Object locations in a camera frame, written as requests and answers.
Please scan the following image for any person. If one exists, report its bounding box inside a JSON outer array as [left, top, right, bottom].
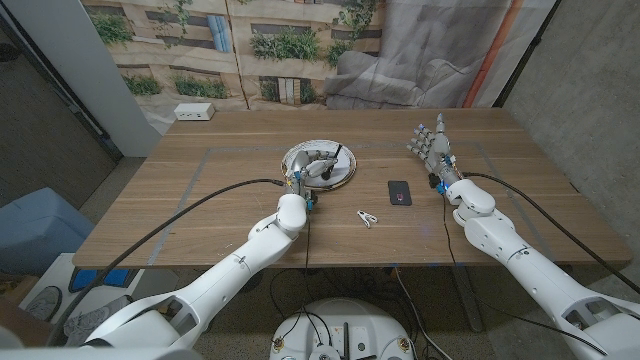
[[0, 298, 51, 347]]

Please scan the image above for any white robot chest cover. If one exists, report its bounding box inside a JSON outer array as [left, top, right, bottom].
[[0, 344, 204, 360]]

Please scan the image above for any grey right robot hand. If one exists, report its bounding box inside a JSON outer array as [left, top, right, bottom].
[[405, 112, 462, 194]]

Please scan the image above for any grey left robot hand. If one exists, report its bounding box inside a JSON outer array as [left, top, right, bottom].
[[283, 148, 341, 199]]

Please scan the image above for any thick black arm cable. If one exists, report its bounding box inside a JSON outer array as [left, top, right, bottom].
[[47, 178, 287, 347], [460, 171, 640, 296]]

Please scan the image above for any black makeup brush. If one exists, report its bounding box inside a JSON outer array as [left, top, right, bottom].
[[320, 143, 344, 182]]

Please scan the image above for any white power strip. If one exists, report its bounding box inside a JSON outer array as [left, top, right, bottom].
[[173, 102, 216, 122]]

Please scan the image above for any grey table leg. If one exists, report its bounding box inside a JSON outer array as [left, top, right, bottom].
[[449, 264, 485, 334]]

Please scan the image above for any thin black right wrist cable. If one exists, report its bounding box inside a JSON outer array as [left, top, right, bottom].
[[441, 192, 610, 357]]

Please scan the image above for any white plate with gold rim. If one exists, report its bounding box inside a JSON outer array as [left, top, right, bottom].
[[280, 138, 358, 191]]

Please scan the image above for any black backdrop stand pole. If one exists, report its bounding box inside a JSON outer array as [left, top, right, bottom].
[[492, 0, 564, 109]]

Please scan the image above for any grey floor cable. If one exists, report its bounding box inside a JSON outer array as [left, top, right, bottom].
[[393, 267, 454, 360]]

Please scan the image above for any printed backdrop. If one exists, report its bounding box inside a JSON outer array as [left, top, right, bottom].
[[79, 0, 559, 136]]

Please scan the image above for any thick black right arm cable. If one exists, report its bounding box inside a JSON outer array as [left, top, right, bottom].
[[460, 171, 640, 296]]

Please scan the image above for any black floor cable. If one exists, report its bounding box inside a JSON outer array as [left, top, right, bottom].
[[268, 268, 332, 347]]

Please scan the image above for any white floor platform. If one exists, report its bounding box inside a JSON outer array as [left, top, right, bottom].
[[19, 252, 181, 346]]

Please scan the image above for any white clothespin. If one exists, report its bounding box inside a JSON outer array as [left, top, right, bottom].
[[356, 209, 379, 230]]

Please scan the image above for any blue black floor pad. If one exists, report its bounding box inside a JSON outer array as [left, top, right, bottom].
[[68, 268, 132, 294]]

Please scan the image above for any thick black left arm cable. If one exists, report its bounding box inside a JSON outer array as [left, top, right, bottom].
[[47, 178, 287, 347]]

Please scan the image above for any grey sneaker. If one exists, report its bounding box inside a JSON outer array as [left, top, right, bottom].
[[63, 294, 132, 346]]

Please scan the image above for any black card holder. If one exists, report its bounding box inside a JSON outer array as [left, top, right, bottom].
[[387, 180, 413, 207]]

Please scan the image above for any blue storage bin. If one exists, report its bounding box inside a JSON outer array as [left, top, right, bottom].
[[0, 187, 96, 276]]

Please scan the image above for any white robot torso base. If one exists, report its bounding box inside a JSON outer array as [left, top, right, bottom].
[[268, 297, 415, 360]]

